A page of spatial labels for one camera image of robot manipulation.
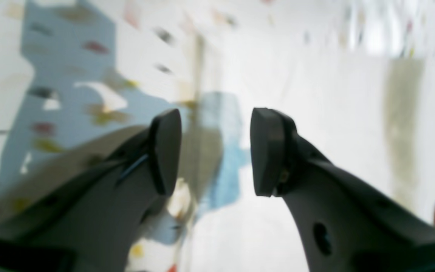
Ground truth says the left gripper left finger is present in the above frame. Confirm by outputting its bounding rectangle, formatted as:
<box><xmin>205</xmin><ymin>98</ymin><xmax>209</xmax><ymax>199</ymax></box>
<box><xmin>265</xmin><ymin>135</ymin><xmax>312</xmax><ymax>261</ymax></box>
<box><xmin>0</xmin><ymin>109</ymin><xmax>182</xmax><ymax>272</ymax></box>

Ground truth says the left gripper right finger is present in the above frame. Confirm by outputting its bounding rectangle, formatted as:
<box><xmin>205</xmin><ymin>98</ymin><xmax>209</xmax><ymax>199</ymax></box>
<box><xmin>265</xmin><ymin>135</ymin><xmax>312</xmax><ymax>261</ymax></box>
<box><xmin>250</xmin><ymin>107</ymin><xmax>435</xmax><ymax>272</ymax></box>

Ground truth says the white printed T-shirt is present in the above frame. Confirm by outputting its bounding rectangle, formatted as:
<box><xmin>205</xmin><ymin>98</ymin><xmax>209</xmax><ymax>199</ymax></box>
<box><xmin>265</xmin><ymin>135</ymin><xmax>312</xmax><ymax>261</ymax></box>
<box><xmin>179</xmin><ymin>0</ymin><xmax>435</xmax><ymax>272</ymax></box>

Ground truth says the terrazzo patterned tablecloth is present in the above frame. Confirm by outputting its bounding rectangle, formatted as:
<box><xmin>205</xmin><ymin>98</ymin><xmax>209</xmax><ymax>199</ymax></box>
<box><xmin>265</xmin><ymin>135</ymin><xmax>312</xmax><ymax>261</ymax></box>
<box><xmin>0</xmin><ymin>0</ymin><xmax>435</xmax><ymax>272</ymax></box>

